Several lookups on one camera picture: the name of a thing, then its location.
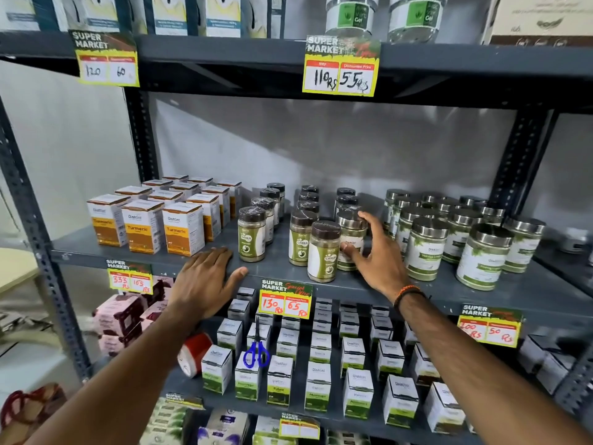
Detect yellow price tag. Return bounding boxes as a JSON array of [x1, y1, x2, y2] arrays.
[[259, 279, 313, 320], [106, 259, 154, 295], [302, 35, 381, 98], [164, 392, 205, 410], [457, 304, 523, 348], [279, 412, 321, 441], [69, 30, 140, 87]]

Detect row of white blue boxes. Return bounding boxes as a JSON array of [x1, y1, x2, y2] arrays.
[[0, 0, 285, 40]]

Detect stack of green white packets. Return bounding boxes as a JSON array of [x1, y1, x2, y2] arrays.
[[139, 398, 193, 445]]

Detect clear gel jar green label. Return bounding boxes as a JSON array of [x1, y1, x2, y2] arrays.
[[388, 0, 448, 44], [325, 0, 380, 40]]

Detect small white jar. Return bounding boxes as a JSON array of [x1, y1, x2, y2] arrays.
[[558, 227, 589, 254]]

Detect blue-handled scissors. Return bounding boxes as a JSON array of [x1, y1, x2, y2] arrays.
[[243, 320, 271, 369]]

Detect pale yellow board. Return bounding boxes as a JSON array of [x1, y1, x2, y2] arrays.
[[0, 248, 40, 295]]

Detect orange bead bracelet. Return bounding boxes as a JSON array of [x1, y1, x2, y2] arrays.
[[393, 285, 427, 309]]

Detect grey metal shelving rack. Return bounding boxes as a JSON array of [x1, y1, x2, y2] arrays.
[[0, 30, 593, 445], [514, 111, 593, 415]]

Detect group of silver-lid green-label jars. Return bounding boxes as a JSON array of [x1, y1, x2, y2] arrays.
[[382, 189, 547, 292]]

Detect green powder jar shiny lid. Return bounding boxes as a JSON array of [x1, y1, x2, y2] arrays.
[[336, 209, 369, 272]]

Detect person's left forearm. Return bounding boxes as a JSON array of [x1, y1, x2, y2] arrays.
[[25, 301, 211, 445]]

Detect stack of purple white packets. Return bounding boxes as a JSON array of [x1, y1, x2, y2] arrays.
[[197, 409, 251, 445]]

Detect plain white box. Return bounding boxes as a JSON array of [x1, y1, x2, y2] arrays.
[[537, 352, 577, 394], [518, 334, 550, 373]]

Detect person's right hand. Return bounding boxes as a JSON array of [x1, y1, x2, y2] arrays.
[[340, 210, 409, 300]]

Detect group of brown-lid spice jars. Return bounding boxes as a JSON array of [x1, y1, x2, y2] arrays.
[[238, 182, 357, 284]]

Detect group of white green boxes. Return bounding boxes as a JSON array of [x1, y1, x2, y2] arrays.
[[200, 287, 469, 436]]

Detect beige cardboard carton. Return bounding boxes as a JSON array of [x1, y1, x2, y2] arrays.
[[482, 0, 593, 47]]

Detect person's right forearm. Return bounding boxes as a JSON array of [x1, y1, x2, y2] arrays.
[[397, 292, 593, 445]]

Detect person's left hand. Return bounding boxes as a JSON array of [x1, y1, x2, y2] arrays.
[[168, 247, 249, 320]]

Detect pile of pink boxes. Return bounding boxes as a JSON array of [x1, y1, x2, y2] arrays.
[[93, 275, 174, 357]]

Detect group of white orange boxes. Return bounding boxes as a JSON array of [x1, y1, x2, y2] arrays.
[[86, 174, 243, 257]]

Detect red tape roll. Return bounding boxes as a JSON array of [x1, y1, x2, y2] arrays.
[[177, 331, 214, 379]]

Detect red patterned bag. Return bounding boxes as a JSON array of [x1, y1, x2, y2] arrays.
[[0, 384, 68, 445]]

